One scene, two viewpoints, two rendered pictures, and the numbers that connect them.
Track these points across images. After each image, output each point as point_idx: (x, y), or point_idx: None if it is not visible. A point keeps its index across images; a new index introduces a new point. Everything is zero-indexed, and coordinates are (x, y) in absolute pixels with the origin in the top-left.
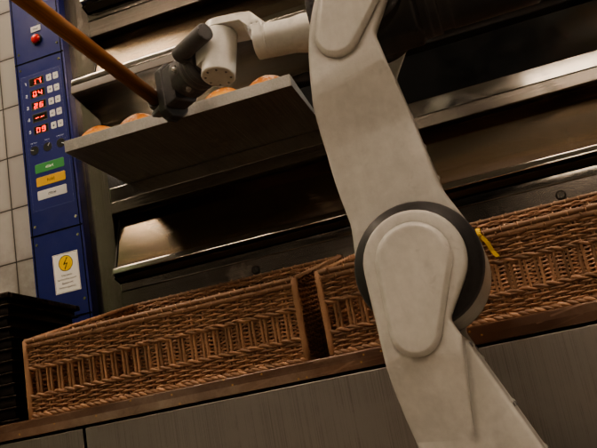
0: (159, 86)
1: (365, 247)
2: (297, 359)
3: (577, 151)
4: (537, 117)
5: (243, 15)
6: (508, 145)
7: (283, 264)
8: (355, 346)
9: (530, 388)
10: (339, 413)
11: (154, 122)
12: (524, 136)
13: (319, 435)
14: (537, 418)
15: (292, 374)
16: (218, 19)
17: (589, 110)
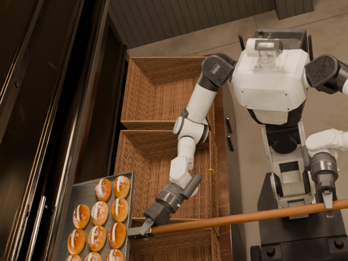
0: (159, 222)
1: (312, 183)
2: (219, 246)
3: (115, 123)
4: (92, 118)
5: (187, 159)
6: (98, 136)
7: None
8: (218, 226)
9: (231, 193)
10: (233, 242)
11: (128, 247)
12: (97, 128)
13: (235, 251)
14: (232, 198)
15: (232, 246)
16: (186, 168)
17: (98, 104)
